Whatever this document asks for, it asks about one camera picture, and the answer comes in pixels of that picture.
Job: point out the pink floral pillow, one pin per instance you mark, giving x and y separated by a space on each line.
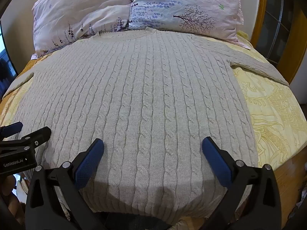
79 12

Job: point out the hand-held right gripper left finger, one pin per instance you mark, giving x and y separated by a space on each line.
89 164

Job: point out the blue tree print pillow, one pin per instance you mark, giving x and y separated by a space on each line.
182 7

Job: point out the dark window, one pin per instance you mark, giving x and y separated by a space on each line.
6 64

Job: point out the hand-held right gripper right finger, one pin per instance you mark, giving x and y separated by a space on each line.
217 164

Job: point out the wooden glass door cabinet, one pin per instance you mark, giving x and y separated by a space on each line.
290 40

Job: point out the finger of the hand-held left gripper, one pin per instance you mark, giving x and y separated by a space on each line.
39 134
14 127

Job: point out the wooden headboard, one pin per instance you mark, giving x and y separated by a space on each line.
260 4

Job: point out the yellow patterned bed sheet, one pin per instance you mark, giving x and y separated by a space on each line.
275 115

